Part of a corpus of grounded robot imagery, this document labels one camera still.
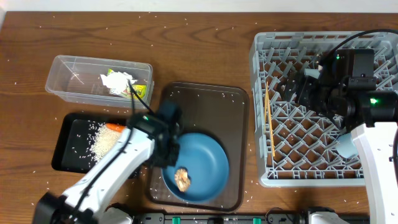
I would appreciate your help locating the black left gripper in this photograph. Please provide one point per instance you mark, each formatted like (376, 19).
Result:
(170, 152)

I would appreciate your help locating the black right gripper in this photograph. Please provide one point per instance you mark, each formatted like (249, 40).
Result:
(306, 83)

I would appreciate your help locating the green yellow snack wrapper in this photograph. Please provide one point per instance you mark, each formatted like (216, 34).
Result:
(138, 88)

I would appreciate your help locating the orange carrot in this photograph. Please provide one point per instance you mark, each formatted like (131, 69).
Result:
(115, 127)

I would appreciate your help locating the brown mushroom food scrap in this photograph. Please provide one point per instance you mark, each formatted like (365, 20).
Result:
(182, 179)

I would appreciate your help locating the blue plate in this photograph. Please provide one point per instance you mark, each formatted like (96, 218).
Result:
(207, 167)

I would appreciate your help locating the white tissue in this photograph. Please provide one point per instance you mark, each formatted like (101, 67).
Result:
(117, 82)

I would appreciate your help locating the light blue cup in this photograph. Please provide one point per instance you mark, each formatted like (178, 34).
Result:
(346, 147)

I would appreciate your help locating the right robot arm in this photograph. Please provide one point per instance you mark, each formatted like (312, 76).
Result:
(346, 86)

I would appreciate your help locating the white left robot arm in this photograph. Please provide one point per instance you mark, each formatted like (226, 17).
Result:
(147, 138)

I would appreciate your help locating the grey dishwasher rack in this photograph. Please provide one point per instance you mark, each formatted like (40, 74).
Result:
(305, 154)

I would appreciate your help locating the black waste tray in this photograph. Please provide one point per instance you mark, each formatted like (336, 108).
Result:
(72, 152)

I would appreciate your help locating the wooden chopstick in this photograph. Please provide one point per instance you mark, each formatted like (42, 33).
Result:
(266, 107)
(271, 135)

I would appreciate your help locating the white rice pile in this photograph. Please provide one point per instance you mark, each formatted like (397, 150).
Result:
(103, 141)

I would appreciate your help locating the dark brown serving tray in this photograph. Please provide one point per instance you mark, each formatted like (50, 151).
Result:
(220, 112)

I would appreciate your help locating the clear plastic bin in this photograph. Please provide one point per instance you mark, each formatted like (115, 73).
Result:
(77, 80)

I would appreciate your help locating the black rail with green clips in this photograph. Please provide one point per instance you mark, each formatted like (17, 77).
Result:
(160, 218)

